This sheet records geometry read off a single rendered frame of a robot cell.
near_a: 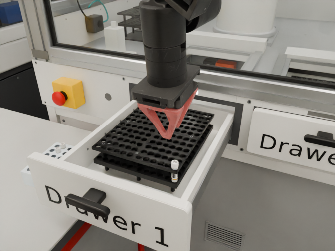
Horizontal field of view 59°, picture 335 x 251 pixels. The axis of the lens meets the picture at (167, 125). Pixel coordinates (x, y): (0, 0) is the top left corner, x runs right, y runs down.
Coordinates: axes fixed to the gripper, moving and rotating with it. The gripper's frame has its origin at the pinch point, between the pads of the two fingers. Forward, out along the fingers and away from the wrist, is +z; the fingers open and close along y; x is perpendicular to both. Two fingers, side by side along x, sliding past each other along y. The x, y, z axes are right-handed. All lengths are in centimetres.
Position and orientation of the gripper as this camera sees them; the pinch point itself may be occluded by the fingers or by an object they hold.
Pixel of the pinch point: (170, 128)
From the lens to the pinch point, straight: 48.0
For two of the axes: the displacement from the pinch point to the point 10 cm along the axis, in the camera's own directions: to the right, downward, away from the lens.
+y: 4.4, -5.6, 7.0
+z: 0.6, 8.0, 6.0
